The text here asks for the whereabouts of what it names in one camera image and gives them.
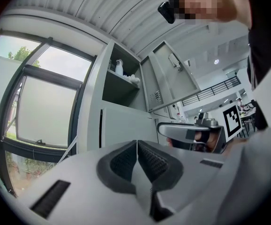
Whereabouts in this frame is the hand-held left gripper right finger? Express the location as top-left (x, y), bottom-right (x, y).
top-left (137, 139), bottom-right (228, 222)

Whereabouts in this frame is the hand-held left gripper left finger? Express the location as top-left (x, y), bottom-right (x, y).
top-left (20, 139), bottom-right (150, 225)

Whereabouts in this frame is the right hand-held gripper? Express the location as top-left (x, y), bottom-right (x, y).
top-left (157, 103), bottom-right (243, 154)

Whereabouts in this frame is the grey metal locker cabinet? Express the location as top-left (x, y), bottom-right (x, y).
top-left (78, 39), bottom-right (202, 150)

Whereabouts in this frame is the person's right hand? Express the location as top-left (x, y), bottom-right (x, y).
top-left (191, 131), bottom-right (218, 153)

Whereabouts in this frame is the black metal railing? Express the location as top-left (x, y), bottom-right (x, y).
top-left (181, 75), bottom-right (241, 106)

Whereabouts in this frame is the black-framed window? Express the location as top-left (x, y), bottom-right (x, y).
top-left (0, 29), bottom-right (97, 196)

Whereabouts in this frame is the white crumpled item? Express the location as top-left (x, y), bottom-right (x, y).
top-left (126, 74), bottom-right (141, 84)

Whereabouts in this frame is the white bottle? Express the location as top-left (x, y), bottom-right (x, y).
top-left (115, 59), bottom-right (124, 76)

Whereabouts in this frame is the person's black shirt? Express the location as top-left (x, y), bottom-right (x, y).
top-left (247, 0), bottom-right (271, 131)

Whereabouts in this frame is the person's head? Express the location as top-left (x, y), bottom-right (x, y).
top-left (169, 0), bottom-right (252, 29)

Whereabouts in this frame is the right gripper fisheye camera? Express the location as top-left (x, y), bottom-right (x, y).
top-left (197, 112), bottom-right (209, 126)

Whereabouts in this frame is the black head-worn camera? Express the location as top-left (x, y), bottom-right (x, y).
top-left (158, 1), bottom-right (175, 24)

